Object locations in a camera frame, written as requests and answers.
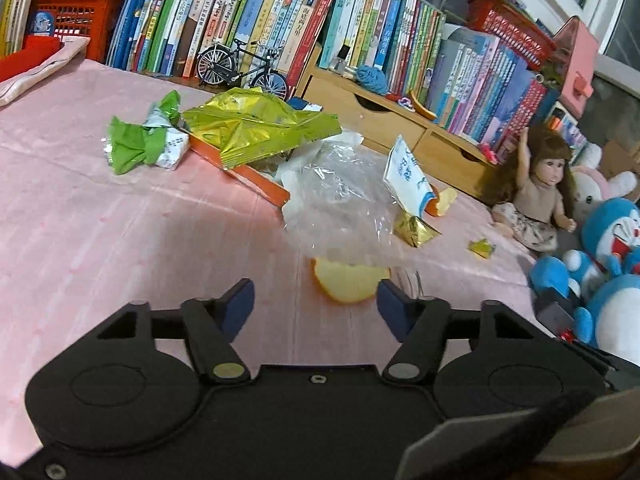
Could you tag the apple slice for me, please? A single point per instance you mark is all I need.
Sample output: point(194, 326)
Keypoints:
point(347, 283)

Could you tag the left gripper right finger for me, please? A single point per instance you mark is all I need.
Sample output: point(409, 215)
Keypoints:
point(419, 325)

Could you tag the wooden drawer organizer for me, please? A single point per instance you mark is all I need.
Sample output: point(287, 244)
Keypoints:
point(442, 155)

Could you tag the brown haired doll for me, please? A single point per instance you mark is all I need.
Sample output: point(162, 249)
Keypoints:
point(534, 194)

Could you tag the pink box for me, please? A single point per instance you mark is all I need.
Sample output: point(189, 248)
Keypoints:
point(575, 56)

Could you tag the blue yarn ball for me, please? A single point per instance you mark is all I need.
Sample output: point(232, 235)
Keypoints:
point(372, 79)

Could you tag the orange peel piece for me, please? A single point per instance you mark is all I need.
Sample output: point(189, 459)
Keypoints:
point(439, 205)

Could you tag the grey charger block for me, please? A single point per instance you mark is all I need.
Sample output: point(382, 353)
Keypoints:
point(555, 311)

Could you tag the red pink cloth pouch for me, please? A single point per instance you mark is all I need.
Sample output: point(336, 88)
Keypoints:
point(41, 57)

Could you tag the orange package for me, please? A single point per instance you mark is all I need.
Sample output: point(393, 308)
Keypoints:
point(257, 182)

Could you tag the small glass bottle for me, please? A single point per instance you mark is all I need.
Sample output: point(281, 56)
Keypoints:
point(339, 61)

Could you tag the row of upright books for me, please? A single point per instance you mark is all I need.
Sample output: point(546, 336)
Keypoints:
point(469, 82)

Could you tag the small yellow folded paper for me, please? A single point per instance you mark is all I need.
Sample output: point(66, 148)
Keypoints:
point(482, 248)

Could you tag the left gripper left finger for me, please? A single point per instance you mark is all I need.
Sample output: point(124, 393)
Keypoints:
point(211, 325)

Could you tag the blue doraemon plush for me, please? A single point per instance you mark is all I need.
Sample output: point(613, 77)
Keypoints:
point(604, 275)

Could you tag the miniature black bicycle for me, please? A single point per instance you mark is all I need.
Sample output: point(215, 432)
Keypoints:
point(234, 66)

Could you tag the green white wrapper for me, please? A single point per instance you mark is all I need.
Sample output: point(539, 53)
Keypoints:
point(162, 140)

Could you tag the clear plastic bag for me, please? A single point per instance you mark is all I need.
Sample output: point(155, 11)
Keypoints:
point(341, 210)

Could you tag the gold foil wrapper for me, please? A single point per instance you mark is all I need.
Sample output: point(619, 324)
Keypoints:
point(413, 230)

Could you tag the red plastic basket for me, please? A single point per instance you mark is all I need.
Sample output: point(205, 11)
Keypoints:
point(95, 19)

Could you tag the white blue paper bag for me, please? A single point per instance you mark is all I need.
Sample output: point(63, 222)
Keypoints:
point(406, 180)

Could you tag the green yellow foil bag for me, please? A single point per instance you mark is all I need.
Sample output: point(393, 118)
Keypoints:
point(247, 125)

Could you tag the pink white bunny plush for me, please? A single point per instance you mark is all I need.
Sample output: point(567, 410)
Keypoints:
point(591, 188)

